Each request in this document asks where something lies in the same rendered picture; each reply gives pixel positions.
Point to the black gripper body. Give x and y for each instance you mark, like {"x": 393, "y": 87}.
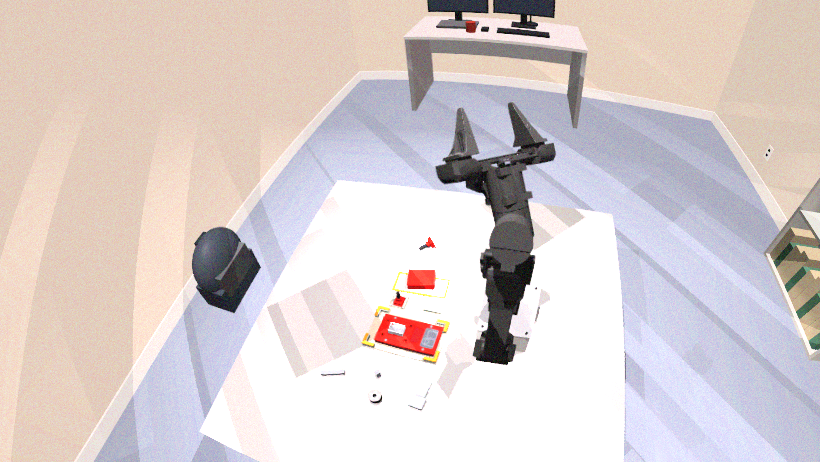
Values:
{"x": 505, "y": 184}

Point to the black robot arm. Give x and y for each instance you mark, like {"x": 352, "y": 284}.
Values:
{"x": 507, "y": 266}

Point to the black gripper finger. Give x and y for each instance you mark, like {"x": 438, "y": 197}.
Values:
{"x": 524, "y": 132}
{"x": 464, "y": 143}

